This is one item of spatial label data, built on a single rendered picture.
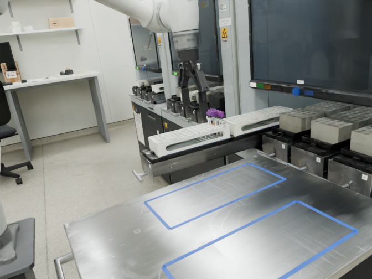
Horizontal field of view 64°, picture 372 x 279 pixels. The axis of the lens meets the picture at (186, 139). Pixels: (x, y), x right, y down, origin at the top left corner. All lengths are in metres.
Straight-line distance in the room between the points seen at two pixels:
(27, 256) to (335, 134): 0.96
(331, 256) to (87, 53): 4.20
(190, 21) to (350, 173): 0.66
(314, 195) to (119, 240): 0.45
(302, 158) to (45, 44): 3.87
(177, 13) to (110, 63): 3.58
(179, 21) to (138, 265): 0.74
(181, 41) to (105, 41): 3.56
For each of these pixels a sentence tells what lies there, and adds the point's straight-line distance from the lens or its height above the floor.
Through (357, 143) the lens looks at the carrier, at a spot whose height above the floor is 0.85.
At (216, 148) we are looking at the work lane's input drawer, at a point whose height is 0.80.
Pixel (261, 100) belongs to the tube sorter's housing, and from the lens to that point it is 1.37.
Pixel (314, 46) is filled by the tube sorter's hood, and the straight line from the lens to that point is 1.06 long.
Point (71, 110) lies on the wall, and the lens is 4.55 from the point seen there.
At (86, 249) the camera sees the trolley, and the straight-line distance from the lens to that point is 0.67.
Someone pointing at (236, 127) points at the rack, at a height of 0.85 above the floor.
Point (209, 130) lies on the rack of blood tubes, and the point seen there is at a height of 0.86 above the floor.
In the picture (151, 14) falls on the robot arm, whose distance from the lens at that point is 1.14.
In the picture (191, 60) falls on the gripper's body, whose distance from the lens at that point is 1.05.
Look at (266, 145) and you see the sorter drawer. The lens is 1.19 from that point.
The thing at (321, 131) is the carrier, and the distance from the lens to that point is 1.09.
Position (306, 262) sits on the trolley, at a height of 0.82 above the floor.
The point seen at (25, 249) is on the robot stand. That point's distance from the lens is 0.97.
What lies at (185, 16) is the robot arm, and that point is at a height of 1.26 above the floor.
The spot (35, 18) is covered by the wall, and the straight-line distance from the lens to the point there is 4.49.
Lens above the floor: 1.20
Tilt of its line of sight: 19 degrees down
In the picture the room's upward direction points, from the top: 7 degrees counter-clockwise
